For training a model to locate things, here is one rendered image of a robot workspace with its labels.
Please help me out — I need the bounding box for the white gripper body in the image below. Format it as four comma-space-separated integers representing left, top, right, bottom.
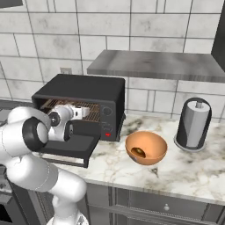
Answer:
81, 106, 92, 119

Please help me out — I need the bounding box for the black toaster oven knob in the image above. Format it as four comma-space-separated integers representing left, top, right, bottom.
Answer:
102, 122, 114, 134
101, 105, 114, 117

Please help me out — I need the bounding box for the black toaster oven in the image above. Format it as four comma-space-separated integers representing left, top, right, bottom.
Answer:
31, 73, 127, 143

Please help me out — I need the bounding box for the black toaster oven door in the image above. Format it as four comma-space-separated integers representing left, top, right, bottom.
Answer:
37, 119, 102, 169

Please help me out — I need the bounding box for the orange bowl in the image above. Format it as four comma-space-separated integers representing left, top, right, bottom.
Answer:
125, 130, 169, 167

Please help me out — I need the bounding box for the grey cupboard door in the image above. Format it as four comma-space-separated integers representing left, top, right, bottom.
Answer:
85, 182, 114, 225

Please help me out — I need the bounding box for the black paper towel holder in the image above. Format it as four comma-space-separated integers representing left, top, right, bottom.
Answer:
173, 97, 213, 153

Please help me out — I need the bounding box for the white paper towel roll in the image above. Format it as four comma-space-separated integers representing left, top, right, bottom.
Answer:
186, 100, 211, 149

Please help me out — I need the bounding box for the grey drawer front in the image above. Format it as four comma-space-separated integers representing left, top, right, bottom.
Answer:
127, 189, 209, 221

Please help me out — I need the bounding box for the dark range hood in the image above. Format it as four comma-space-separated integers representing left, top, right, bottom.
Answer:
0, 0, 24, 9

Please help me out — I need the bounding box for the toaster oven wire rack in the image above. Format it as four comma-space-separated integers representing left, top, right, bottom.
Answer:
40, 98, 102, 123

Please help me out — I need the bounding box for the white wall outlet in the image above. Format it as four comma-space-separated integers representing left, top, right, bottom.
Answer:
59, 67, 73, 76

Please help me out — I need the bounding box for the grey metal wall shelf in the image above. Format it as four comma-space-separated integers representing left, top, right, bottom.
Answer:
86, 48, 225, 84

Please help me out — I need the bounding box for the dark wall cupboard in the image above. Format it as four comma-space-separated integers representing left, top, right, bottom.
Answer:
211, 0, 225, 65

